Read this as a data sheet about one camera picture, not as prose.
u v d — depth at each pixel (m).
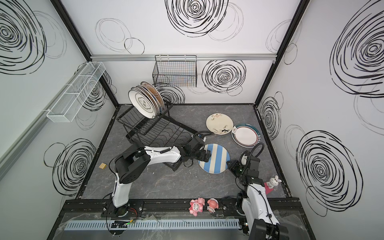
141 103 0.83
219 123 1.06
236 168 0.76
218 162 0.88
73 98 0.76
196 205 0.72
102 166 0.87
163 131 1.02
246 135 1.03
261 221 0.43
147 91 0.74
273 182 0.75
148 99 0.74
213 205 0.73
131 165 0.50
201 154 0.81
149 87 0.77
